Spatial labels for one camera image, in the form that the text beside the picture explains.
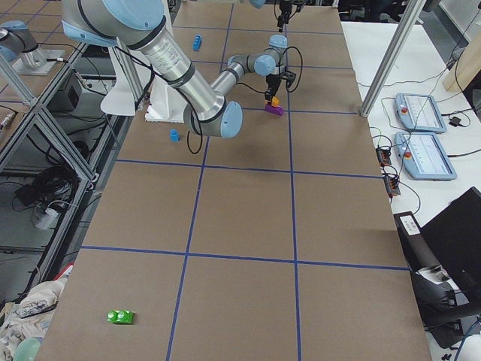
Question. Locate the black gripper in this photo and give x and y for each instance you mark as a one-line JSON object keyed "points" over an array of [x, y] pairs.
{"points": [[272, 81], [282, 11]]}

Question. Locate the orange trapezoid block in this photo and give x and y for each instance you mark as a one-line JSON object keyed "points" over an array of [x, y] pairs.
{"points": [[273, 101]]}

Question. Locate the purple trapezoid block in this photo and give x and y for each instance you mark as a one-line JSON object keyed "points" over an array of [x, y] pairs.
{"points": [[276, 110]]}

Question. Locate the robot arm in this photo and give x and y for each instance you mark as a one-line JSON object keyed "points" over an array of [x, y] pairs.
{"points": [[260, 3], [81, 21]]}

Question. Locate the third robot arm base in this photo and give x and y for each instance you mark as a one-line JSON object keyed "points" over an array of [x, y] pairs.
{"points": [[23, 52]]}

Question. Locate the blue long brick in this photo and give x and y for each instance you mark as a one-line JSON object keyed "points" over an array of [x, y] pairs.
{"points": [[196, 43]]}

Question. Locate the blue small brick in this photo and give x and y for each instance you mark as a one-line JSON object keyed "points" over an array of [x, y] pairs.
{"points": [[174, 135]]}

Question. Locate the upper orange relay board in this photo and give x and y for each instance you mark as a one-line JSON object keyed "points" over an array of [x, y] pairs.
{"points": [[383, 156]]}

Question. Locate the orange relay board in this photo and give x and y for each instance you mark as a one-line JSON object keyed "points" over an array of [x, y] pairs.
{"points": [[383, 156], [391, 185]]}

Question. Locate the upper teach pendant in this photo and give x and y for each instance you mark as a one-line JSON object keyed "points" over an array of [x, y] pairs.
{"points": [[419, 113]]}

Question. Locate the teach pendant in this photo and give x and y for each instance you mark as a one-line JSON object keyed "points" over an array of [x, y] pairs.
{"points": [[419, 113], [422, 156]]}

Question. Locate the lower orange relay board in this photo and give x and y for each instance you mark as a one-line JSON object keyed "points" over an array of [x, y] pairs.
{"points": [[391, 185]]}

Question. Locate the lower teach pendant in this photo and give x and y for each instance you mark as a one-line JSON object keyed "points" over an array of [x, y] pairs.
{"points": [[422, 156]]}

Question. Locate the black laptop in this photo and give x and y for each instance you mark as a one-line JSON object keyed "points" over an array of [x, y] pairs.
{"points": [[453, 236]]}

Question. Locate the green double brick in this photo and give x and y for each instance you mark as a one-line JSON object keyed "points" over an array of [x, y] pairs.
{"points": [[121, 316]]}

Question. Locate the patterned cloth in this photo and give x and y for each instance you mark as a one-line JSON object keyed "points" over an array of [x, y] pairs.
{"points": [[31, 317]]}

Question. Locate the pale green round object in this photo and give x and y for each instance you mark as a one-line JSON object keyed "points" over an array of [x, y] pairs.
{"points": [[27, 350]]}

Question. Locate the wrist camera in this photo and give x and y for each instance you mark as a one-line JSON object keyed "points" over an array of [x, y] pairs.
{"points": [[299, 4], [289, 77]]}

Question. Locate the aluminium frame post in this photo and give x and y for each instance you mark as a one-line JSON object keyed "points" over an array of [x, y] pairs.
{"points": [[392, 52]]}

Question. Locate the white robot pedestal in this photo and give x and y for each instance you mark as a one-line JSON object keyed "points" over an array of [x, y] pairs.
{"points": [[153, 73]]}

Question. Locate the black box under frame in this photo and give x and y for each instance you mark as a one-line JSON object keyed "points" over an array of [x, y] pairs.
{"points": [[67, 96]]}

